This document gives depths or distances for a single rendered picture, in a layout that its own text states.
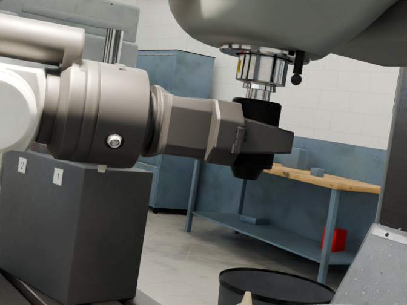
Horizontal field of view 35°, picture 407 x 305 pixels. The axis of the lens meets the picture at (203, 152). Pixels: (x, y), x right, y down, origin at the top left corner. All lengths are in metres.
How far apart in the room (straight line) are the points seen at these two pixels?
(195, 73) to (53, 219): 7.13
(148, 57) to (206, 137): 7.90
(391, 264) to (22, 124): 0.58
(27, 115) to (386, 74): 5.76
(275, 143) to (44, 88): 0.21
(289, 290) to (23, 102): 2.46
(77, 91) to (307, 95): 6.39
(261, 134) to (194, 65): 7.41
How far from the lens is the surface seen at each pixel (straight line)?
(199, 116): 0.55
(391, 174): 0.97
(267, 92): 0.61
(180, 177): 8.02
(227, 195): 7.79
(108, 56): 0.94
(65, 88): 0.53
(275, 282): 2.89
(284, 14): 0.54
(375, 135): 6.16
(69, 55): 0.54
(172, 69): 7.87
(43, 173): 0.95
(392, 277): 0.93
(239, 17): 0.54
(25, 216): 0.99
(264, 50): 0.57
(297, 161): 6.38
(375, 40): 0.68
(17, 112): 0.51
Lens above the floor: 1.24
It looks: 3 degrees down
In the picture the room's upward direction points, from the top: 9 degrees clockwise
